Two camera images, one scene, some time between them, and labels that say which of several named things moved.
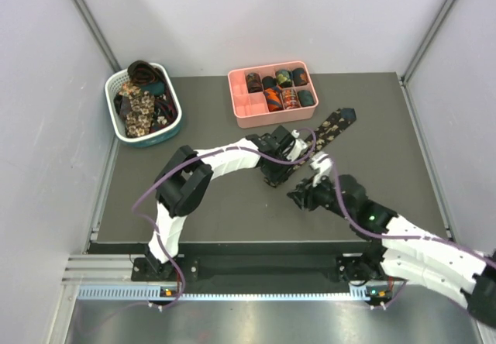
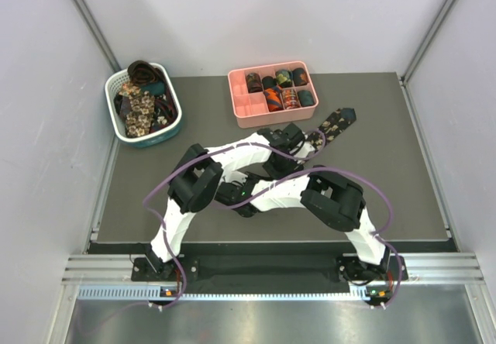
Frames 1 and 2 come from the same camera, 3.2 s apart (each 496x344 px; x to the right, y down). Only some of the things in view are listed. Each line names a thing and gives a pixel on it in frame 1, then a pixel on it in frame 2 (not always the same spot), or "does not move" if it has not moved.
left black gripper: [276, 179] does not move
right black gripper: [305, 192] → [252, 177]
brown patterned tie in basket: [141, 73] does not move
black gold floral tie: [335, 125] does not move
